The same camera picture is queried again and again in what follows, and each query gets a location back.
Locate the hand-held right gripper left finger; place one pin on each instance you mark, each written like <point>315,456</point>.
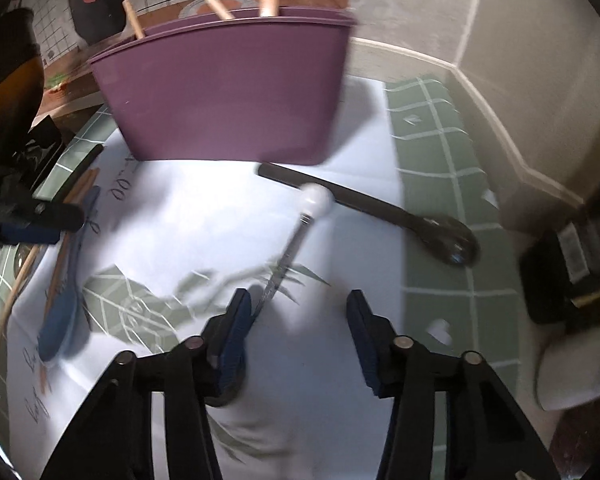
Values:
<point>235,330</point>

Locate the metal spoon with white ball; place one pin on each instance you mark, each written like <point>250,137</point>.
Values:
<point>317,200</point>

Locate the black spoon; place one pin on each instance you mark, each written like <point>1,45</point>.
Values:
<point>380,207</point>
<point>87,152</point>

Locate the blue spoon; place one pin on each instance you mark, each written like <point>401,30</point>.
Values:
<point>62,310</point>

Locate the wooden spoon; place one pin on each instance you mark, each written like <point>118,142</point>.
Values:
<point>269,0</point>

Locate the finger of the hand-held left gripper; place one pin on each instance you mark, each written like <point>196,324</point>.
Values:
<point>45,210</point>
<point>25,234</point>

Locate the green and white tablecloth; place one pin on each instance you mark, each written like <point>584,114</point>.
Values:
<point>330,260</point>

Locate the salt shaker with teal cap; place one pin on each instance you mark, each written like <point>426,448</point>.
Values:
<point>575,375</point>

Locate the purple plastic container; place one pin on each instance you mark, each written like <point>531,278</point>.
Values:
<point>230,90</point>

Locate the dark soy sauce bottle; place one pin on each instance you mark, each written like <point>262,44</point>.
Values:
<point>570,270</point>

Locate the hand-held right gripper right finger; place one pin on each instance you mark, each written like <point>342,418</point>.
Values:
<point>365,340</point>

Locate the black gas stove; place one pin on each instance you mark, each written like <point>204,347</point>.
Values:
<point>42,145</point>

